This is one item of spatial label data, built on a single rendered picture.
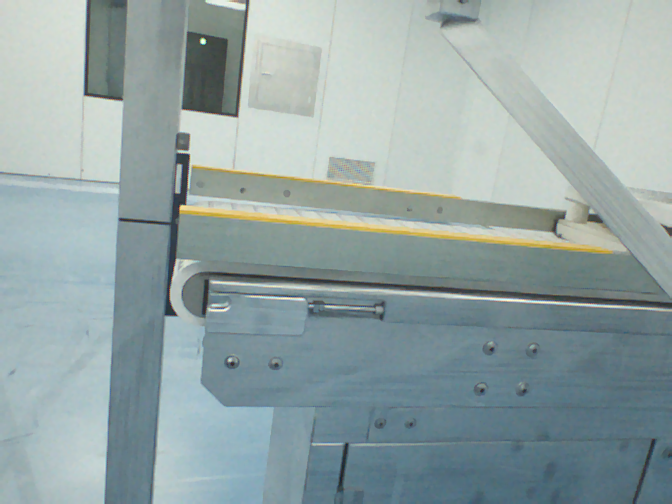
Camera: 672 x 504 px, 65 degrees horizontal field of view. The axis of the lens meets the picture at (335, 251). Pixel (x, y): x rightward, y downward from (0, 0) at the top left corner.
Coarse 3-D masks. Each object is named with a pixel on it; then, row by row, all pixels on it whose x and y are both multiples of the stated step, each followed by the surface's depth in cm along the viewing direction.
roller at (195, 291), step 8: (200, 272) 37; (208, 272) 37; (216, 272) 38; (224, 272) 39; (192, 280) 37; (200, 280) 37; (208, 280) 37; (184, 288) 37; (192, 288) 37; (200, 288) 37; (208, 288) 37; (184, 296) 37; (192, 296) 37; (200, 296) 37; (184, 304) 37; (192, 304) 37; (200, 304) 37; (192, 312) 37; (200, 312) 37
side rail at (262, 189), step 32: (192, 192) 60; (224, 192) 61; (256, 192) 62; (288, 192) 63; (320, 192) 64; (352, 192) 65; (384, 192) 66; (480, 224) 70; (512, 224) 71; (544, 224) 72
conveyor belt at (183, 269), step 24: (312, 216) 61; (336, 216) 63; (360, 216) 65; (552, 240) 69; (192, 264) 37; (216, 264) 37; (240, 264) 38; (480, 288) 43; (504, 288) 43; (528, 288) 44; (552, 288) 45; (576, 288) 45
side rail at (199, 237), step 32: (192, 224) 35; (224, 224) 35; (256, 224) 36; (288, 224) 36; (192, 256) 35; (224, 256) 36; (256, 256) 36; (288, 256) 37; (320, 256) 37; (352, 256) 38; (384, 256) 38; (416, 256) 39; (448, 256) 40; (480, 256) 40; (512, 256) 41; (544, 256) 41; (576, 256) 42; (608, 256) 43; (608, 288) 44; (640, 288) 44
